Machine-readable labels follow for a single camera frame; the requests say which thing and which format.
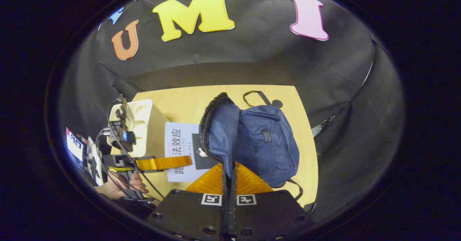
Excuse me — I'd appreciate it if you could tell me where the white book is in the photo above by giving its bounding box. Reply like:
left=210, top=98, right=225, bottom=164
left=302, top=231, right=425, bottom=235
left=165, top=122, right=217, bottom=183

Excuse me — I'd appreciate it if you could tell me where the black cable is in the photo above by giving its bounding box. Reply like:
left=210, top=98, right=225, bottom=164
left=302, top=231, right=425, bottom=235
left=94, top=101, right=165, bottom=201

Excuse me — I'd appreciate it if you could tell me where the white and red poster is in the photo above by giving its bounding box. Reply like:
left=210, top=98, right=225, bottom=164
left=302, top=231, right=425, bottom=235
left=66, top=127, right=84, bottom=162

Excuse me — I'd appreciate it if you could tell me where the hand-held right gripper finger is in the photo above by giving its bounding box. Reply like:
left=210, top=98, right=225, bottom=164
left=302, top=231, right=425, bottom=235
left=146, top=163, right=231, bottom=241
left=230, top=161, right=310, bottom=241

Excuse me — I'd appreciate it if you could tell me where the black backdrop cloth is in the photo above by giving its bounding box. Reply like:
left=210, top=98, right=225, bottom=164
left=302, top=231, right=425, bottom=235
left=58, top=0, right=406, bottom=222

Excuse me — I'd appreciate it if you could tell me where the blue schoolbag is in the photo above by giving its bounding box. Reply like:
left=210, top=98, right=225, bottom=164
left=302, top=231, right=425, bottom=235
left=199, top=91, right=303, bottom=200

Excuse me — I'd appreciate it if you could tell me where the white bookshelf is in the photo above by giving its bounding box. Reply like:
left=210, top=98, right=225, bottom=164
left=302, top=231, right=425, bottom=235
left=108, top=99, right=170, bottom=159

